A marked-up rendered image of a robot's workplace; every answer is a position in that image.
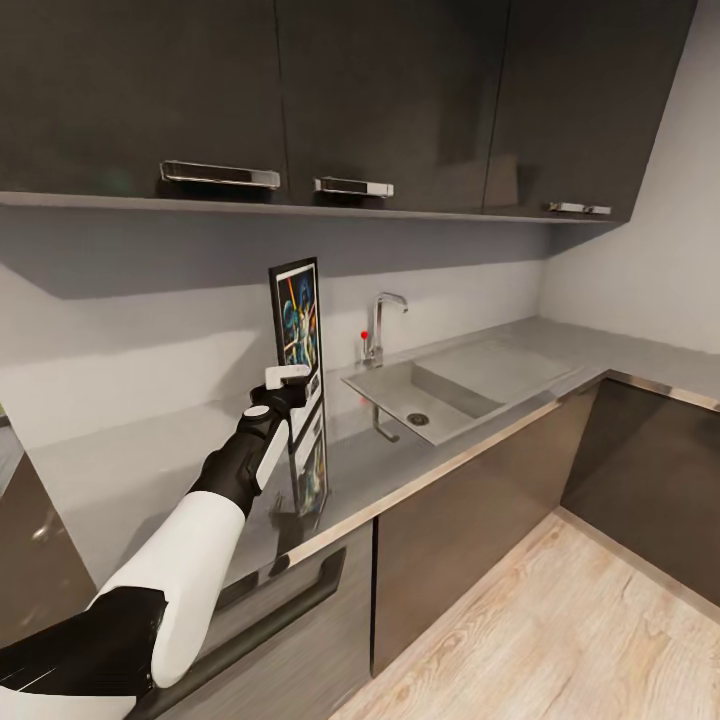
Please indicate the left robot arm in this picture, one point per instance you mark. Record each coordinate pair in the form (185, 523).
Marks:
(146, 626)

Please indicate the drop in sink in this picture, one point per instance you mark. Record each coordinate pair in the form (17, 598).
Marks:
(444, 393)

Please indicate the dishwasher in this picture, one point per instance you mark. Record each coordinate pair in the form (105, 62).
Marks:
(294, 648)

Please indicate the poster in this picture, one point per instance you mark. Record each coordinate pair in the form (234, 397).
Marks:
(296, 302)

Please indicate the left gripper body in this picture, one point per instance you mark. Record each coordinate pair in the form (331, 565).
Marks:
(292, 395)

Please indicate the cabinet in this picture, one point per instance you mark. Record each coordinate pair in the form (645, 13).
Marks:
(355, 108)
(582, 92)

